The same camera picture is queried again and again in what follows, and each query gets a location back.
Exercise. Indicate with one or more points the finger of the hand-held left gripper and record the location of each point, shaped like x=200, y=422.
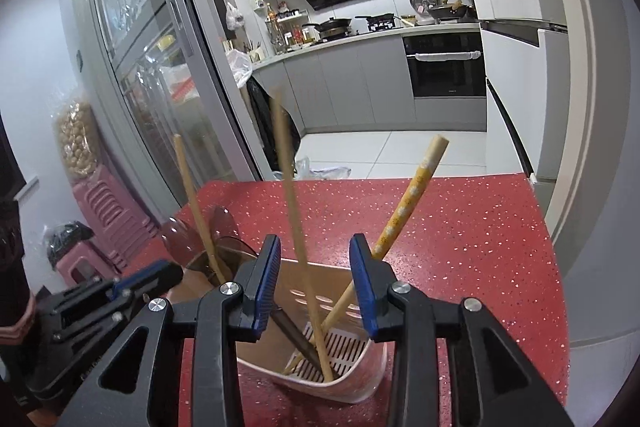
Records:
x=90, y=317
x=145, y=277

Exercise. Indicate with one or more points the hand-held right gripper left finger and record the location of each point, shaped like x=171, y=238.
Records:
x=265, y=287

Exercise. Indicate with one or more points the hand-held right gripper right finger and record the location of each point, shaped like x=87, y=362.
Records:
x=362, y=287

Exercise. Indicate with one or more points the beige plastic cutlery holder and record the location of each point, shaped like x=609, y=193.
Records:
x=327, y=277

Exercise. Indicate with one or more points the smoky translucent plastic spoon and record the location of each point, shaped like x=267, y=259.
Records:
x=297, y=339
x=180, y=242
x=225, y=232

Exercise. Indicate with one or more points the plain wooden chopstick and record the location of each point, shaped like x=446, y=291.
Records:
x=296, y=207
x=196, y=194

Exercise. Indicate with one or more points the yellow patterned wooden chopstick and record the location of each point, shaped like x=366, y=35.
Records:
x=414, y=187

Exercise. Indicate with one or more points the single pink plastic stool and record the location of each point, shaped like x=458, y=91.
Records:
x=80, y=269

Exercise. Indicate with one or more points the stack of pink plastic stools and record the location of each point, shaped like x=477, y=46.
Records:
x=110, y=212

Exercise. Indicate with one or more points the black bag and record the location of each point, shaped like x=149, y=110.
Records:
x=67, y=239

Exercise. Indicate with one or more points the plastic bag on floor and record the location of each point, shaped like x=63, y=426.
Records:
x=325, y=169

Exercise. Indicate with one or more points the bag of pale round snacks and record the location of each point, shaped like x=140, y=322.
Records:
x=75, y=142

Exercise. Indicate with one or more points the dark hanging garment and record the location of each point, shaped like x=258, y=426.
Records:
x=272, y=127

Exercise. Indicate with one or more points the grey kitchen base cabinets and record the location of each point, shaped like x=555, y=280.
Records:
x=340, y=87

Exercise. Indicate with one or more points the glass sliding door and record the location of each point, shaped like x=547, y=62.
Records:
x=150, y=72

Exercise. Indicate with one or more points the black built-in oven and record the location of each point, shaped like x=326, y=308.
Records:
x=445, y=77

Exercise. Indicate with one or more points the spice rack with bottles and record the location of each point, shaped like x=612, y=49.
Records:
x=292, y=29

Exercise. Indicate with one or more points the black wok with rim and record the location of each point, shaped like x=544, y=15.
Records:
x=330, y=26

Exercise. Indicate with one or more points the black frying pan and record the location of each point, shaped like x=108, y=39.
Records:
x=377, y=18

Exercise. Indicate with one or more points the white hanging plastic bag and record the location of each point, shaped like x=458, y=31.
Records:
x=235, y=17

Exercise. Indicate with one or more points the black wok with food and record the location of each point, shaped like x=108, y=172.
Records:
x=450, y=11

